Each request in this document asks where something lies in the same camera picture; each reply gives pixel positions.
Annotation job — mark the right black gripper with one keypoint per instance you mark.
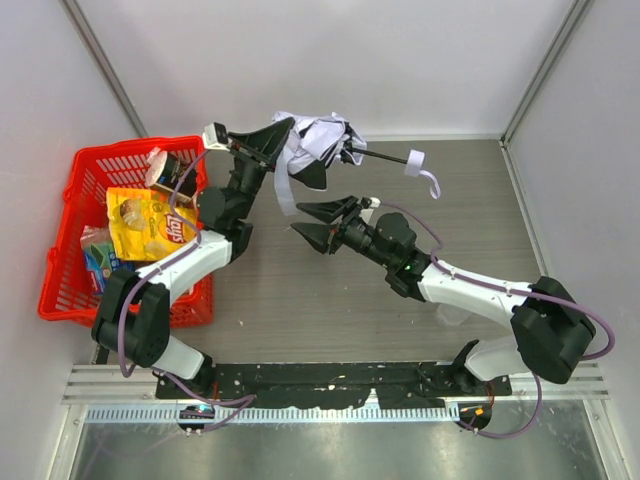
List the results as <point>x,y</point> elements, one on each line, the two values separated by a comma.
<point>341,226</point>

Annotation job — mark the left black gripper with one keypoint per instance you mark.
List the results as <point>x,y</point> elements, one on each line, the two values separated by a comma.
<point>248,155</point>

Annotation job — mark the lavender folding umbrella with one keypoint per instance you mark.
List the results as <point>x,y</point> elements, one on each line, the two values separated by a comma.
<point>315,143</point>

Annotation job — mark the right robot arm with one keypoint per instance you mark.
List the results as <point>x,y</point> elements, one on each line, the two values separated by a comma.
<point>548,335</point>

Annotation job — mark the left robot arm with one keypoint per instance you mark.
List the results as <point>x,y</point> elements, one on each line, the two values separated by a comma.
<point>133,316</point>

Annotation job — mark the black and white carton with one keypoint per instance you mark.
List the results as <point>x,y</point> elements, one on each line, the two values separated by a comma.
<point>164,171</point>

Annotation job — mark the yellow Lay's chips bag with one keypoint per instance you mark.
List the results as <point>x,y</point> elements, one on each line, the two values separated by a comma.
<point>142,225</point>

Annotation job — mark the clear plastic water bottle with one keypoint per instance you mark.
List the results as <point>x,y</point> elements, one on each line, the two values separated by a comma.
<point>451,316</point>

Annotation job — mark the clear pink snack packet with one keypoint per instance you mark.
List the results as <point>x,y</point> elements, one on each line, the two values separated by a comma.
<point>92,235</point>

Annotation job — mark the blue snack packet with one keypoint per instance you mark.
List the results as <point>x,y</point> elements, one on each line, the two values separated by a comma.
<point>100,261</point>

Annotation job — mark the red plastic basket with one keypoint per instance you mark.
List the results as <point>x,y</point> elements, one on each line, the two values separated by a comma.
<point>66,293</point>

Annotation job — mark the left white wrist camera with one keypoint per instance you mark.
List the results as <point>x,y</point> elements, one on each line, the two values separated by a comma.
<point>215,137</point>

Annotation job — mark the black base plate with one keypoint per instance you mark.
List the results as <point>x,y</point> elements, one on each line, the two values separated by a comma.
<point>339,386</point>

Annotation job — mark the white slotted cable duct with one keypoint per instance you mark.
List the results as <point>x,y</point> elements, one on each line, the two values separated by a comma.
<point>194,413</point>

